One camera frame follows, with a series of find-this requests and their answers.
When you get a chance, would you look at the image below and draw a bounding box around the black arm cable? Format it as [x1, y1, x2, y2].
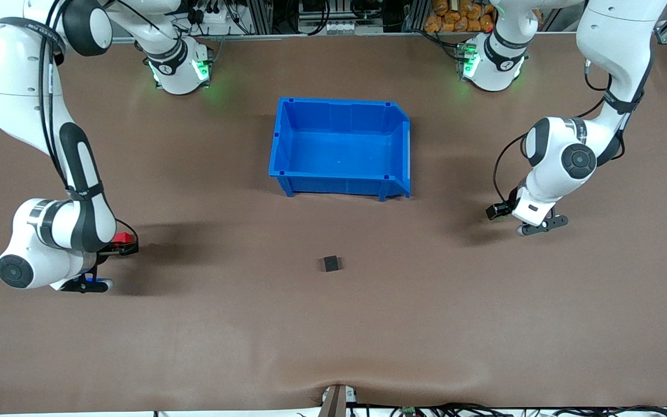
[493, 55, 656, 204]
[36, 0, 138, 258]

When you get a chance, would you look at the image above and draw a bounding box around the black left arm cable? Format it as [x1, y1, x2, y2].
[493, 55, 656, 204]

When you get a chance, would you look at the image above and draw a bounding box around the blue plastic bin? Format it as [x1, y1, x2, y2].
[268, 97, 412, 202]

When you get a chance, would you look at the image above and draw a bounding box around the metal table edge bracket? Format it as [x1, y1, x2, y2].
[321, 384, 358, 417]

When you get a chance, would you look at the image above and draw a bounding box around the white power strip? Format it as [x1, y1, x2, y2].
[190, 5, 231, 25]

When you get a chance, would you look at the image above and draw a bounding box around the pile of orange objects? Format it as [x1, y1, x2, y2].
[424, 0, 495, 34]

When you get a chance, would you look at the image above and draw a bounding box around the black cable bundle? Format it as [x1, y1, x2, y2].
[348, 402, 667, 417]

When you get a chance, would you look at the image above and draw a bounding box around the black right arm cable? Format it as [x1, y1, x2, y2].
[36, 0, 138, 258]

